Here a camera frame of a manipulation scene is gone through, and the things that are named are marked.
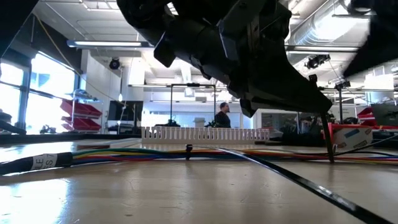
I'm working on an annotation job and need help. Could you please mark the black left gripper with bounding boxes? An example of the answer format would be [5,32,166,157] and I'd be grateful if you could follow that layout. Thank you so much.
[116,0,330,118]

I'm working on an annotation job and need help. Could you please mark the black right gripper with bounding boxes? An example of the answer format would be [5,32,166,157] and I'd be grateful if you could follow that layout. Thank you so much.
[343,0,398,77]

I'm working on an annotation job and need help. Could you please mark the white slotted cable duct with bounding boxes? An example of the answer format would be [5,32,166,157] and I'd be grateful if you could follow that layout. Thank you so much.
[141,126,271,144]

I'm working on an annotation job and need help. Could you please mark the multicolour wire harness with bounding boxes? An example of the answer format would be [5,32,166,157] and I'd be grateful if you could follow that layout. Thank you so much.
[0,146,398,177]

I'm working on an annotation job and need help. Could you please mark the person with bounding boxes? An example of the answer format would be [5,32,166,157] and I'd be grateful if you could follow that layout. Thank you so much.
[213,101,232,129]

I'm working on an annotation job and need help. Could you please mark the red storage bins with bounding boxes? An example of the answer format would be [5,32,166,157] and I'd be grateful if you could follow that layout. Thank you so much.
[356,106,374,125]

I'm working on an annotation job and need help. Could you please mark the orange tape dispenser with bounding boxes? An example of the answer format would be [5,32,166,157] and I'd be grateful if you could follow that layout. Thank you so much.
[323,123,374,151]

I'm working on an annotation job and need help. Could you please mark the black monitor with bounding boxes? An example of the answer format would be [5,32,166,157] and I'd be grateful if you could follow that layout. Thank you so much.
[108,100,144,127]

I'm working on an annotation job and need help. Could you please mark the long ceiling light bar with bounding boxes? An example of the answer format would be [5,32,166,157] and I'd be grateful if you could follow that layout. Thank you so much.
[66,39,155,49]

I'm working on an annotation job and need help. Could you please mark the red bin shelf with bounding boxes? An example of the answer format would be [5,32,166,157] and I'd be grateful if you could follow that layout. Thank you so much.
[60,89,103,134]

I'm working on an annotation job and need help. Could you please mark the black overhead camera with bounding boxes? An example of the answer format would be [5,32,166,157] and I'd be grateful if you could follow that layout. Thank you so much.
[304,54,331,70]

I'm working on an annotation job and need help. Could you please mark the black camera stand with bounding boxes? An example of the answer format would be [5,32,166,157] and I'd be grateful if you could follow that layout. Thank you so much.
[332,79,352,125]

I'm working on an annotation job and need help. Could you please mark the silver ventilation duct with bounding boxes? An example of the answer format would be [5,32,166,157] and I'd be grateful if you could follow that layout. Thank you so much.
[287,0,371,47]

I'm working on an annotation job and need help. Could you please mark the white flat duct cover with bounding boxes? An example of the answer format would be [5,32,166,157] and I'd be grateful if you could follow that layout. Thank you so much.
[73,138,143,151]

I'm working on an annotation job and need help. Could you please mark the black aluminium table frame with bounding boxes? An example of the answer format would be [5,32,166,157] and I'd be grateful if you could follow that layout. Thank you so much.
[0,133,141,145]

